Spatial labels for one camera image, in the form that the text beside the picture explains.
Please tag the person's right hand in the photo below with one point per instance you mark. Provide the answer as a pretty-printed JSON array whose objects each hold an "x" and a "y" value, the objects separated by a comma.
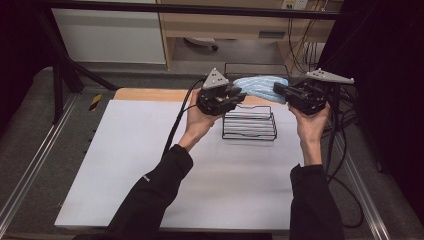
[{"x": 310, "y": 128}]

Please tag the blue striped towel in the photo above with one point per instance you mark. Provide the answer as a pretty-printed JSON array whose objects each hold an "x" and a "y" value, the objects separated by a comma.
[{"x": 260, "y": 87}]

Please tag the office chair base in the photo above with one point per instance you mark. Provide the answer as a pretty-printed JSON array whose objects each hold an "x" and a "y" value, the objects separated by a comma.
[{"x": 200, "y": 41}]

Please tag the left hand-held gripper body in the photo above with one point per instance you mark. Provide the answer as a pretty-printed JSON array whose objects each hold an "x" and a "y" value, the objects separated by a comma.
[{"x": 213, "y": 100}]

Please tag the aluminium floor rail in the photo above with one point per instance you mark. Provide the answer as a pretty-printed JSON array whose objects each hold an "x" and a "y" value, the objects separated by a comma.
[
  {"x": 363, "y": 193},
  {"x": 36, "y": 156}
]

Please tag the white table mat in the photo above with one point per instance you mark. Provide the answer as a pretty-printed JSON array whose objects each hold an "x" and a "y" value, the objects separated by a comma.
[{"x": 116, "y": 150}]

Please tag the wooden desk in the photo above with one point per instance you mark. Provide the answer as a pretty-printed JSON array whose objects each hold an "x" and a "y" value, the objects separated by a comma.
[{"x": 216, "y": 28}]

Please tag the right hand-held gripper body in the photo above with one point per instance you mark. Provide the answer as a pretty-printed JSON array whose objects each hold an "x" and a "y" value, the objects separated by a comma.
[{"x": 306, "y": 98}]

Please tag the white cabinet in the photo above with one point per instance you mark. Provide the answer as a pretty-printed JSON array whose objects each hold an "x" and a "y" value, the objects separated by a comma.
[{"x": 110, "y": 36}]

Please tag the black metal frame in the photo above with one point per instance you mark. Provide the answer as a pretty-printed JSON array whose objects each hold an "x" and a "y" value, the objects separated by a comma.
[{"x": 166, "y": 7}]

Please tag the white power strip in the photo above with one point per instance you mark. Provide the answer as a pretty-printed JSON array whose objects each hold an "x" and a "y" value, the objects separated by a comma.
[{"x": 295, "y": 4}]

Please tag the person's left hand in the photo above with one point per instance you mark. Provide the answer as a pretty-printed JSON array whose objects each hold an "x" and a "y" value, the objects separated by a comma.
[{"x": 198, "y": 125}]

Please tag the black curtain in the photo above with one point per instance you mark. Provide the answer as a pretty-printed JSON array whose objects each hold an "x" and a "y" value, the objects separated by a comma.
[
  {"x": 16, "y": 50},
  {"x": 390, "y": 50}
]

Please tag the yellow black tape strip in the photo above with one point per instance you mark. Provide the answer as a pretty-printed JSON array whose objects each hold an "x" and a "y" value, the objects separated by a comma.
[{"x": 95, "y": 102}]

